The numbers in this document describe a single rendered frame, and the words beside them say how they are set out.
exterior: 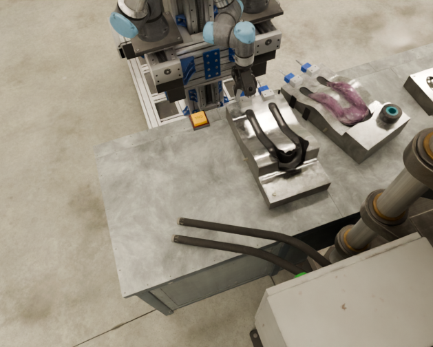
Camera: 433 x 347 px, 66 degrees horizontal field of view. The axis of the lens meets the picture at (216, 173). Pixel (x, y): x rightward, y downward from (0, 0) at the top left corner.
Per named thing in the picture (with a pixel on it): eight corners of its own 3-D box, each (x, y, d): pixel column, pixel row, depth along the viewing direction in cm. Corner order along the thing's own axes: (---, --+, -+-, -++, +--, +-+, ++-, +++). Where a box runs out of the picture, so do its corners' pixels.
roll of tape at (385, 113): (399, 124, 138) (403, 119, 135) (379, 122, 139) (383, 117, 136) (397, 109, 142) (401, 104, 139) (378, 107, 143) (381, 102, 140)
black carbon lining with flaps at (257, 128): (242, 113, 150) (243, 99, 142) (276, 103, 152) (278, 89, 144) (275, 177, 133) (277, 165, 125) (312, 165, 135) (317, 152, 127)
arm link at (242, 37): (236, 17, 121) (259, 21, 119) (236, 42, 131) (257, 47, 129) (228, 31, 118) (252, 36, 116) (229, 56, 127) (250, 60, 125)
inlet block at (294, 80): (275, 76, 166) (276, 67, 161) (282, 71, 167) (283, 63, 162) (293, 91, 160) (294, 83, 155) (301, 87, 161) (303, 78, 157)
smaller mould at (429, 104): (403, 85, 162) (409, 75, 156) (429, 77, 164) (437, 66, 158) (429, 116, 153) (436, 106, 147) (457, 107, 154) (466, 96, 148)
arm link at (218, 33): (213, 28, 133) (239, 34, 131) (202, 47, 128) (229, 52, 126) (211, 9, 127) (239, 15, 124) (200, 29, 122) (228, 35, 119)
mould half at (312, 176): (226, 117, 158) (225, 98, 146) (277, 102, 161) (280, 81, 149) (268, 209, 134) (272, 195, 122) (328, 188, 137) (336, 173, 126)
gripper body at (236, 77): (247, 72, 145) (248, 49, 135) (255, 86, 141) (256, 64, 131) (230, 77, 144) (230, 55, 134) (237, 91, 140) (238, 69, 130)
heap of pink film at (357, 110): (303, 97, 154) (307, 85, 147) (331, 79, 159) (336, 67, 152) (346, 133, 143) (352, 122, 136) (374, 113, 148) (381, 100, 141)
